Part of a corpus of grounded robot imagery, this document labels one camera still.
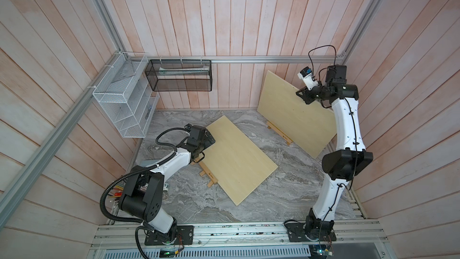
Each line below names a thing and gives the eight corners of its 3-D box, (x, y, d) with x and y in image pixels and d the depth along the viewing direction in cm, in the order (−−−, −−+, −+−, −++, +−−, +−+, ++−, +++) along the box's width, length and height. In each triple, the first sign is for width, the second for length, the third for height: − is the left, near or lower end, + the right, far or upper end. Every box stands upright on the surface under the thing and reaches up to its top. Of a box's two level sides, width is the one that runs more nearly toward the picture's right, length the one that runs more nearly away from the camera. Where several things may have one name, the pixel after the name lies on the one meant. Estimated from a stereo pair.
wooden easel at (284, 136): (286, 147, 104) (289, 142, 99) (265, 127, 113) (266, 121, 109) (289, 145, 105) (292, 140, 100) (268, 125, 114) (269, 120, 110)
